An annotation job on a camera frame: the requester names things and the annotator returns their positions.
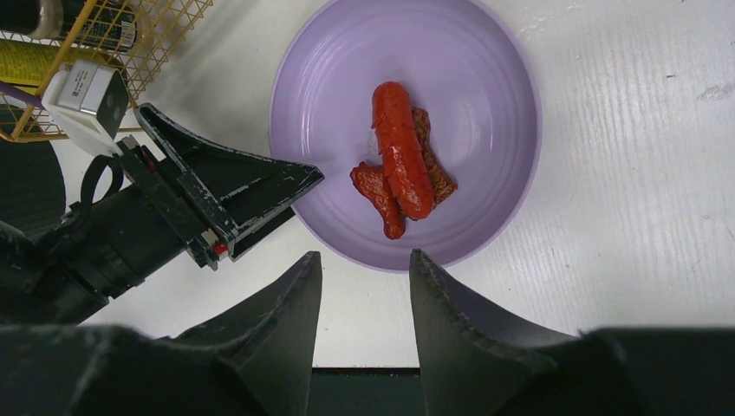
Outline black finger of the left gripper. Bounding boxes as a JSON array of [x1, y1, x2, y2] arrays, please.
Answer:
[[134, 103, 324, 242], [230, 207, 295, 262]]

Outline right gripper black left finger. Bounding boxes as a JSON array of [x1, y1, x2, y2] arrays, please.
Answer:
[[1, 251, 322, 415]]

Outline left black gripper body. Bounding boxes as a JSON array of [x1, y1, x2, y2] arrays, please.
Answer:
[[68, 136, 236, 299]]

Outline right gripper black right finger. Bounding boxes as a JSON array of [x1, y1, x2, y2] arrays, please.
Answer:
[[409, 250, 734, 415]]

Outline red sausage pieces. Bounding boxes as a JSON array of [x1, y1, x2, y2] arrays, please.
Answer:
[[349, 81, 459, 240]]

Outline small yellow label bottle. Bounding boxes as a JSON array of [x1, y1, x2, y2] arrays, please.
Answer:
[[0, 38, 81, 93]]

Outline small black cap jar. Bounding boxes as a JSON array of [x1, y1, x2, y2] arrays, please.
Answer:
[[1, 0, 140, 52]]

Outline black ribbed trash bin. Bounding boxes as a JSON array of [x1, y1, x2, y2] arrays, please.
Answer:
[[1, 139, 66, 239]]

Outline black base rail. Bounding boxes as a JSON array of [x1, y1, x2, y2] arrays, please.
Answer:
[[307, 367, 426, 415]]

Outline gold wire rack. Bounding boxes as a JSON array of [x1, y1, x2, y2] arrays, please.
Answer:
[[1, 0, 212, 142]]

